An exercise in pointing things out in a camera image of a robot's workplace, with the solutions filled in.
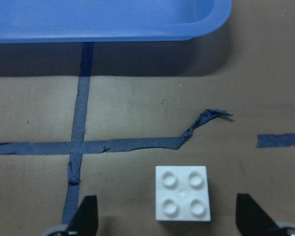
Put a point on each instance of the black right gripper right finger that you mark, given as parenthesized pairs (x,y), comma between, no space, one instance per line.
(252,220)

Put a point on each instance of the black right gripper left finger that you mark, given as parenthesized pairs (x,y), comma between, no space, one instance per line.
(85,221)

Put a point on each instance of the white toy block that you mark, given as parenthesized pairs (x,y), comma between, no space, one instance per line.
(181,193)

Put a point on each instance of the blue plastic tray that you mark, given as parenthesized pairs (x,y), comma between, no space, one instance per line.
(46,21)

